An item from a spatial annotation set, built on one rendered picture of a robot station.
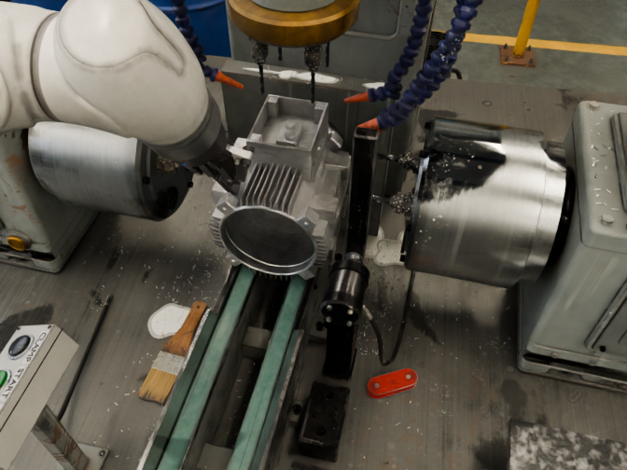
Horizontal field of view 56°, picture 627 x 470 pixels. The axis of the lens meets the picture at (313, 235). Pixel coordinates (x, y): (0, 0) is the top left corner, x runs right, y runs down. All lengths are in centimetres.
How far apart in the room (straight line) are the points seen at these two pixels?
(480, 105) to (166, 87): 116
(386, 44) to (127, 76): 65
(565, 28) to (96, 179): 313
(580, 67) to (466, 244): 264
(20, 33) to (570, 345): 86
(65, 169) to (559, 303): 78
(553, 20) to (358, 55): 278
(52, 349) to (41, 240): 41
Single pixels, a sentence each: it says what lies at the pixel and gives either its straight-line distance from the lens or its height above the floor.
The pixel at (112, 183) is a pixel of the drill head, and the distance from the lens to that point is 98.
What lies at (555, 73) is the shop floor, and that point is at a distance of 335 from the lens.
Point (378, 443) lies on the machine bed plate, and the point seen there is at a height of 80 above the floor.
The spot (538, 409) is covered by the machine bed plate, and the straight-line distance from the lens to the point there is 107.
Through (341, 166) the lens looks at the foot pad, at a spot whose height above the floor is 107.
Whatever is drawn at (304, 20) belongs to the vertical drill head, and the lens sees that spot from 78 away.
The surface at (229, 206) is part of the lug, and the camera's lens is 88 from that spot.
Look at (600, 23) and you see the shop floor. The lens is 389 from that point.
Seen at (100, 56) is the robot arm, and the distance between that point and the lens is 50.
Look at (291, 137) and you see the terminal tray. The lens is 91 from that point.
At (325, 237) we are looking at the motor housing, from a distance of 88.
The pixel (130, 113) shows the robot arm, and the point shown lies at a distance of 54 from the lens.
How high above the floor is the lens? 171
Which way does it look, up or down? 49 degrees down
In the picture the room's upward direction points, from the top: 1 degrees clockwise
